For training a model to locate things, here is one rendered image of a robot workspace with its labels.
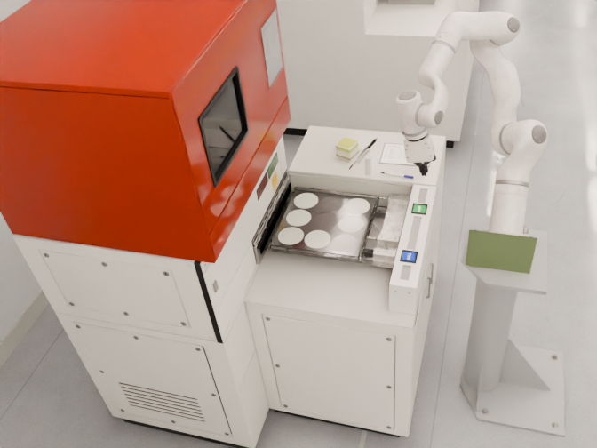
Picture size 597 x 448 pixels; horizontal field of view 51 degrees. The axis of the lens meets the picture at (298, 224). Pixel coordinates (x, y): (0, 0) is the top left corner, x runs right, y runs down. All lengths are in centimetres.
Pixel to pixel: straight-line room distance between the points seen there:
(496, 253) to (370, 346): 57
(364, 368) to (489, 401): 77
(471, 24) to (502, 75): 21
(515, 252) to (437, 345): 98
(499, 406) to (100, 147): 207
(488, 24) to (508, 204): 64
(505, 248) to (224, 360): 109
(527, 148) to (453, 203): 165
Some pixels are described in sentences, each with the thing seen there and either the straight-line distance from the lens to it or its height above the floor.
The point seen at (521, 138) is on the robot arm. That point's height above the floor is 124.
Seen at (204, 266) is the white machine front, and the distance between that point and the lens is 195.
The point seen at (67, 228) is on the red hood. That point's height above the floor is 129.
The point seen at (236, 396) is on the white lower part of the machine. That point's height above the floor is 48.
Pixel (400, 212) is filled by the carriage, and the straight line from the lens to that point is 252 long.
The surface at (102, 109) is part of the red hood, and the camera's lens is 169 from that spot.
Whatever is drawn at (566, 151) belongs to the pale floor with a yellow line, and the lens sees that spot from 448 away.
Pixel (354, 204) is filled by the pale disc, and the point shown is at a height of 90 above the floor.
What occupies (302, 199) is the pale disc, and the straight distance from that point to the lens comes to 258.
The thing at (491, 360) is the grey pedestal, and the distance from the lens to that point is 285.
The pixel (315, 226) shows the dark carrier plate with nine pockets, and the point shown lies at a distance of 245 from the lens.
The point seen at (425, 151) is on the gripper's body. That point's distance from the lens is 227.
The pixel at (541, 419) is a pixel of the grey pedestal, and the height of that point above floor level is 1.
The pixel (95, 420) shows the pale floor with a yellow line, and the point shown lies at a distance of 322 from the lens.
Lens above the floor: 254
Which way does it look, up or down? 42 degrees down
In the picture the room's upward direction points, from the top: 8 degrees counter-clockwise
